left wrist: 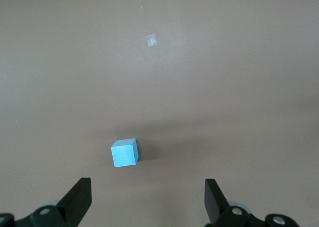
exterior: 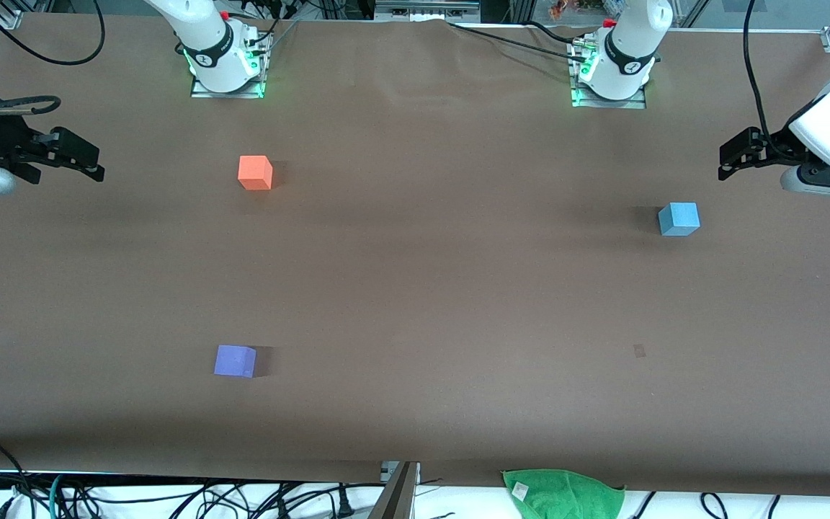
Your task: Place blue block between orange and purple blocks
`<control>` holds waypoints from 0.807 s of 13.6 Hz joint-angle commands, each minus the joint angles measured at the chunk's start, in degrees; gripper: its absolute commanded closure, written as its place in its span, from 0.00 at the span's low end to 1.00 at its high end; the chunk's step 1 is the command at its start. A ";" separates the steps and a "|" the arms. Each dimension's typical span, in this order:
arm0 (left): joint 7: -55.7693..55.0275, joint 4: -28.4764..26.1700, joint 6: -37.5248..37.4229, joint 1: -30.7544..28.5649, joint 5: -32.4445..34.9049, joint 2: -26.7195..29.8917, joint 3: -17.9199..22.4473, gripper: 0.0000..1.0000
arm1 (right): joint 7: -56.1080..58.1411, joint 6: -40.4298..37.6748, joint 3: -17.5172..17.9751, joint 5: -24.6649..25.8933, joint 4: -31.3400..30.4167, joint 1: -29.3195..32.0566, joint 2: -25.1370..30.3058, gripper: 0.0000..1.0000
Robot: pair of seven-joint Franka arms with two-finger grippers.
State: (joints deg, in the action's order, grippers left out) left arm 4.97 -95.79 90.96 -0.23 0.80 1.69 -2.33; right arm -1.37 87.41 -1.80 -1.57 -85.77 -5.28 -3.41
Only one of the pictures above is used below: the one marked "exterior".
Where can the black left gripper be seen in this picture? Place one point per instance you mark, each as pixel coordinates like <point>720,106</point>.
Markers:
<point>774,148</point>

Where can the blue foam block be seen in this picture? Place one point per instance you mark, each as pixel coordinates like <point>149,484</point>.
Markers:
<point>678,219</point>

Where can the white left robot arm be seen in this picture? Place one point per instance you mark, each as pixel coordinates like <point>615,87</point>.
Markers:
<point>627,43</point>

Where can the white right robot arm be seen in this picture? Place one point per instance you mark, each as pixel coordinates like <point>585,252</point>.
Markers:
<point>206,43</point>

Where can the orange foam block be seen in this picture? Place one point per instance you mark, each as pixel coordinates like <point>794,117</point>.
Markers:
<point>254,173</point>

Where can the purple foam block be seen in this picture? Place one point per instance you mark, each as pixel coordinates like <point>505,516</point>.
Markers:
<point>234,360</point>

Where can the orange colourful clutter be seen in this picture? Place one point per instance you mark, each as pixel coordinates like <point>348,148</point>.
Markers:
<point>563,9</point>

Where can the grey equipment box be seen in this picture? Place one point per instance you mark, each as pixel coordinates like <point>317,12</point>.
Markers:
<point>426,10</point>

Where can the brown table cover sheet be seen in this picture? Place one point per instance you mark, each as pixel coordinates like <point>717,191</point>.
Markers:
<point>415,324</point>

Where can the green cloth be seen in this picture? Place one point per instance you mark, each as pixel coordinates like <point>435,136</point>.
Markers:
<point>563,494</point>

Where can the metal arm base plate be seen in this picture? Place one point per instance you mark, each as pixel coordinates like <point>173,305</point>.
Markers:
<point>638,102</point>
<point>202,92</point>

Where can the aluminium frame post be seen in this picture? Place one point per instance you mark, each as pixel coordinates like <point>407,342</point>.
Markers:
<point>397,497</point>

